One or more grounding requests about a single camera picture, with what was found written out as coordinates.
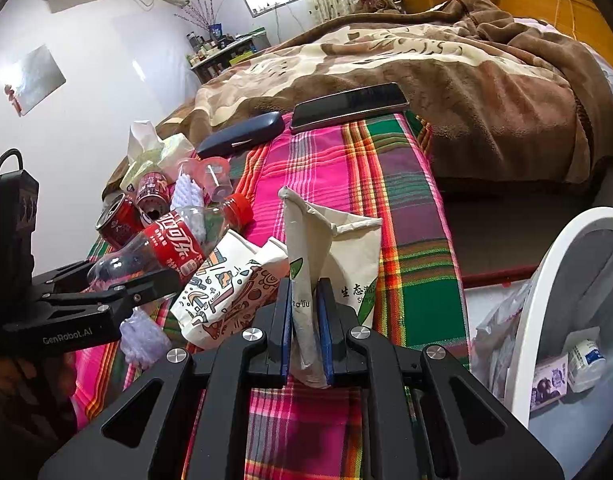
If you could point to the purple printed small box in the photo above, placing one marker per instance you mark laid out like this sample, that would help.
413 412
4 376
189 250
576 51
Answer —
549 382

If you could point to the white plastic waste bin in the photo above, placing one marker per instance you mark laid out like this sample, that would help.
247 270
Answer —
561 270

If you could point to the red yellow print drink can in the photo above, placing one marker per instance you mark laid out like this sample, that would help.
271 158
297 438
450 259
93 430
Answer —
154 190

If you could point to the yellow patterned tissue pack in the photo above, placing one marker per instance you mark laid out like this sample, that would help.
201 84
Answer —
156 152

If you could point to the dried branches in vase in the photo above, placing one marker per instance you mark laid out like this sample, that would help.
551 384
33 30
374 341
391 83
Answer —
204 10

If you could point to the black smartphone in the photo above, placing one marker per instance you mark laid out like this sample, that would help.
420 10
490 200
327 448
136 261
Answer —
349 105

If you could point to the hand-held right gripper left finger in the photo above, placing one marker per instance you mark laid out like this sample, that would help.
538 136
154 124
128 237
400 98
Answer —
285 330

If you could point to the silver foil wall sheet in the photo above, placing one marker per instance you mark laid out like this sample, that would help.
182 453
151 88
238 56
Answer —
34 80

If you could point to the cluttered shelf desk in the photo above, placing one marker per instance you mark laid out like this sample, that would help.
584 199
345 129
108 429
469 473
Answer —
226 50

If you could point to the orange wooden headboard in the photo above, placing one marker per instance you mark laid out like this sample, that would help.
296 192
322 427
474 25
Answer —
541 2

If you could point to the colourful plaid bed sheet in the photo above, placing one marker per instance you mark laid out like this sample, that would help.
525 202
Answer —
396 200

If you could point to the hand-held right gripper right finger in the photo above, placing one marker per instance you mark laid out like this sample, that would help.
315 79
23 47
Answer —
327 332

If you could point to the clear plastic bag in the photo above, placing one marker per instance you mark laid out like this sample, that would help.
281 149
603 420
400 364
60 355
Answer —
499 340

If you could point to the clear red label cola bottle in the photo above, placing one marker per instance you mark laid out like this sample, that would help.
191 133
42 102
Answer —
176 245

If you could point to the white plastic medicine bottle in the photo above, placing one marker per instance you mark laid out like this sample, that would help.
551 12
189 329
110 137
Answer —
585 365

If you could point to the cream paper bag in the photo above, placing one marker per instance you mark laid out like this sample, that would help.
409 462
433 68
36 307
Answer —
351 260

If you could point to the dark blue glasses case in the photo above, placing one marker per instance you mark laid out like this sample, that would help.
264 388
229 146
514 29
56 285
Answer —
241 132

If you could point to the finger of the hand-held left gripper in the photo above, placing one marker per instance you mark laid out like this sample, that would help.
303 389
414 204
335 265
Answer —
61 272
151 285

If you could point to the clear plastic jelly cup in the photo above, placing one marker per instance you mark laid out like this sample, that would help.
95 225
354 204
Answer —
206 177

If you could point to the brown patterned fleece blanket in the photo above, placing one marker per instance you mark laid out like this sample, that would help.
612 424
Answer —
486 85

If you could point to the red cola can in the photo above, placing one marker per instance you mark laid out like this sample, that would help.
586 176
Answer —
121 225

